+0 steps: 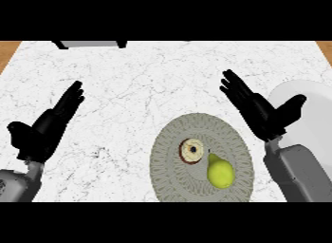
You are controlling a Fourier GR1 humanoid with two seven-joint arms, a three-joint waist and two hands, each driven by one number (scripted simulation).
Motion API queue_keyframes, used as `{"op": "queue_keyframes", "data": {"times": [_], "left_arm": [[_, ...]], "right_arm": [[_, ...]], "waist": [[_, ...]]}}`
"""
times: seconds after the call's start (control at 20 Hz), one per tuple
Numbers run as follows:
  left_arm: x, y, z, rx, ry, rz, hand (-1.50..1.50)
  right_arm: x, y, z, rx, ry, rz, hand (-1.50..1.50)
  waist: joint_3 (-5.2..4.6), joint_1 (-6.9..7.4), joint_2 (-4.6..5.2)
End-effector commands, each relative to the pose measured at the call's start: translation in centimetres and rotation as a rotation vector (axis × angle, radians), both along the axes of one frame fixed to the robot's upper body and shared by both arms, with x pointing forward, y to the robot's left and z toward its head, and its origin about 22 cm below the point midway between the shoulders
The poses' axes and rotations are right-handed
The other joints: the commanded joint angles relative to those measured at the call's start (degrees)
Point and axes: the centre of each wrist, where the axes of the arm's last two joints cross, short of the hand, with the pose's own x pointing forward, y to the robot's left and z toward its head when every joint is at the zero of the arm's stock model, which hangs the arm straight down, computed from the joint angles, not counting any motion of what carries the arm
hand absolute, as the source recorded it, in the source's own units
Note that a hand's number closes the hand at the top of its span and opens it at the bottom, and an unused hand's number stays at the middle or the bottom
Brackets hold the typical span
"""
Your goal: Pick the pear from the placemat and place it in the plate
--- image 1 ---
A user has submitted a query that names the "round grey patterned placemat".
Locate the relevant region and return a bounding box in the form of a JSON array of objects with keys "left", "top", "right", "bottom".
[{"left": 148, "top": 112, "right": 256, "bottom": 203}]

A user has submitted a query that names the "yellow-green pear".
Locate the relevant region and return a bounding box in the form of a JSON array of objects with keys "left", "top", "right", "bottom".
[{"left": 206, "top": 153, "right": 235, "bottom": 190}]

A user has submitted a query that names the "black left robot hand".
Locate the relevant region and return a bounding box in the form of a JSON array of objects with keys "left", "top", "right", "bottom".
[{"left": 5, "top": 80, "right": 86, "bottom": 164}]

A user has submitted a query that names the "grey appliance with black legs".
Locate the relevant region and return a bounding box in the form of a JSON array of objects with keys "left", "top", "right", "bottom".
[{"left": 51, "top": 41, "right": 128, "bottom": 50}]

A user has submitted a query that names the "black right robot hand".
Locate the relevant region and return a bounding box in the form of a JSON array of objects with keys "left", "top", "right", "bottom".
[{"left": 218, "top": 68, "right": 309, "bottom": 143}]

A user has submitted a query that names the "halved apple slice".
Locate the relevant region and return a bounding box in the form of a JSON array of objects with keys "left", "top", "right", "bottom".
[{"left": 178, "top": 137, "right": 207, "bottom": 165}]

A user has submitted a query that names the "white plate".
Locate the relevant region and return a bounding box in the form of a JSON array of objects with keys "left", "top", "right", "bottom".
[{"left": 266, "top": 80, "right": 332, "bottom": 187}]

